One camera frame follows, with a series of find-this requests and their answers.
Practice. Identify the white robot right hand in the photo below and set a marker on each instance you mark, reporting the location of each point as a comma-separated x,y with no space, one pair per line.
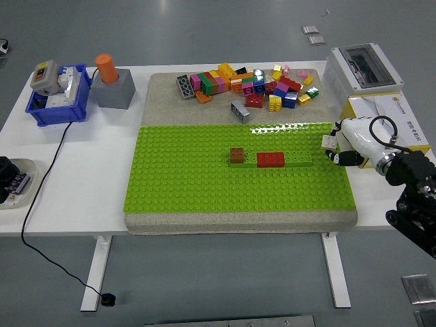
357,136

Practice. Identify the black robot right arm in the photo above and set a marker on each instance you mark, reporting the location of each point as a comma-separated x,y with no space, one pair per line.
412,170

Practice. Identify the long green toy brick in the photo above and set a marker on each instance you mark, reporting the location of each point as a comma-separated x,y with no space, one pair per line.
299,158

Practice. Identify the green and white toy brick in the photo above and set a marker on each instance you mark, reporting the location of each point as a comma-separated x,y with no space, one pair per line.
312,92

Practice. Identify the small yellow toy brick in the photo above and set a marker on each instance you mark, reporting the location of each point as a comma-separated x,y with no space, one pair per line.
304,99
308,80

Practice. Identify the blue toy brick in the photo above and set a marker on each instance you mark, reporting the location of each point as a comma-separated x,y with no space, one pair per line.
259,86
280,93
290,100

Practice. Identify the small pink toy brick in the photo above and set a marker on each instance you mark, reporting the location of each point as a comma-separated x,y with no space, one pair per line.
303,73
287,69

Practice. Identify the long red toy brick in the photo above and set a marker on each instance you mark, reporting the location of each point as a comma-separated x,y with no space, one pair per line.
291,83

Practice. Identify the wide red toy brick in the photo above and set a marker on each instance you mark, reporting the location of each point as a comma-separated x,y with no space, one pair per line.
270,159

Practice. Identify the magenta toy brick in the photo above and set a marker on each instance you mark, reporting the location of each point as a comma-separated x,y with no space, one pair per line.
195,81
247,90
282,86

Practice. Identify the light grey toy brick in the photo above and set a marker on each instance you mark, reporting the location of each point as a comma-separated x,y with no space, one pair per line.
240,111

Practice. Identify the brown toy brick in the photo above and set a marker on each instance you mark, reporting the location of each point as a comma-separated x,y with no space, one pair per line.
237,156

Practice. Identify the orange toy brick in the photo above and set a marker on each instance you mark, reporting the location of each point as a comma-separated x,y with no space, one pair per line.
236,86
203,97

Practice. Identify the black toy brick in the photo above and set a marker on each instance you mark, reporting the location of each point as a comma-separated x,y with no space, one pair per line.
240,71

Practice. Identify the green studded baseplate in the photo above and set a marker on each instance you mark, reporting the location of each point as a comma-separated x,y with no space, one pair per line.
187,184

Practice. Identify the dark grey toy brick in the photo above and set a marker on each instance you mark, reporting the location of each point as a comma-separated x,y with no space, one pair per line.
184,87

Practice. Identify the yellow and white carton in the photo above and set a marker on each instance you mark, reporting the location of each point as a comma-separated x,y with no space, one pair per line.
366,107

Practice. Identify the white electrical distribution box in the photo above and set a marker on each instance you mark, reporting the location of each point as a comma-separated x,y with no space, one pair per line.
344,76

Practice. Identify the small metal floor plate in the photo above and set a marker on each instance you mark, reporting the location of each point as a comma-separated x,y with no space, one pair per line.
316,41
310,29

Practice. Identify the white table leg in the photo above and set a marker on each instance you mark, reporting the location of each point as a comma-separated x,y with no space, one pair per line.
97,272
337,272

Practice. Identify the large metal floor plate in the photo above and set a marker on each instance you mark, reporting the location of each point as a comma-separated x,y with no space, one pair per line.
425,318
417,289

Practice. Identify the grey-brown mat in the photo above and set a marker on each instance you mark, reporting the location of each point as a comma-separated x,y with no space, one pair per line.
190,109

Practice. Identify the long grey metal plate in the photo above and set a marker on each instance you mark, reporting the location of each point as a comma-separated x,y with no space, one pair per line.
230,322

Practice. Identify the grey block base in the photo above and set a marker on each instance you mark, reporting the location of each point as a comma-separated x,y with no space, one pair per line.
114,92

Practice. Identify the orange cylinder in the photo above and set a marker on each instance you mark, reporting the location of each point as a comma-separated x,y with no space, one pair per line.
106,68

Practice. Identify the white circuit breaker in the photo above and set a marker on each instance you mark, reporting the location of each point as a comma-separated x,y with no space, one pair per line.
69,85

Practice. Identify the black plug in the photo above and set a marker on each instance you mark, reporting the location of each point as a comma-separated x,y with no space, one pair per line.
108,300

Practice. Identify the blue plastic bin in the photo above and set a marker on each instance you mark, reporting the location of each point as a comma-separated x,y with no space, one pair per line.
58,114

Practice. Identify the dark terminal module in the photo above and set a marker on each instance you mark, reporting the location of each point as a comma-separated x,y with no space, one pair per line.
19,182

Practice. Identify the black device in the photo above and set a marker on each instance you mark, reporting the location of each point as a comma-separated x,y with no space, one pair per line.
6,170

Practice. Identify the floor power socket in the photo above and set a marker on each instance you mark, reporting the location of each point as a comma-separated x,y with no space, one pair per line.
3,46

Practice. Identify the grey switch box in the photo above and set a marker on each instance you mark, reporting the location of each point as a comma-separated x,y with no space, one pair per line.
44,76

